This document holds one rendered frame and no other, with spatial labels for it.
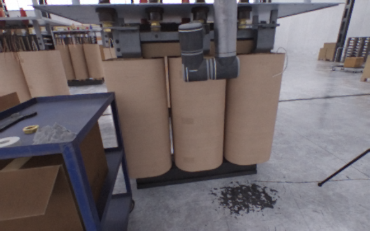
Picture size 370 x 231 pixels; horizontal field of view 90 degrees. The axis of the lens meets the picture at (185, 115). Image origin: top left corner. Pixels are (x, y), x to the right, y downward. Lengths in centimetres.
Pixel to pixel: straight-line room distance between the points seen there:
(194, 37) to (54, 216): 86
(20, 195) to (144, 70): 85
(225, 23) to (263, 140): 101
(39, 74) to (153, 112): 227
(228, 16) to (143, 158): 106
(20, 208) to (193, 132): 102
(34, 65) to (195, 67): 268
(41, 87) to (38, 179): 268
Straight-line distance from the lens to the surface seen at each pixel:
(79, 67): 706
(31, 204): 68
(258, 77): 141
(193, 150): 144
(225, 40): 90
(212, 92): 130
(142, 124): 132
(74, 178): 68
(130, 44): 126
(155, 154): 143
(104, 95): 120
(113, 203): 153
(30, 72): 333
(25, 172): 74
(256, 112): 148
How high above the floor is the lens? 115
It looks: 21 degrees down
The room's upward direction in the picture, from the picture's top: 2 degrees counter-clockwise
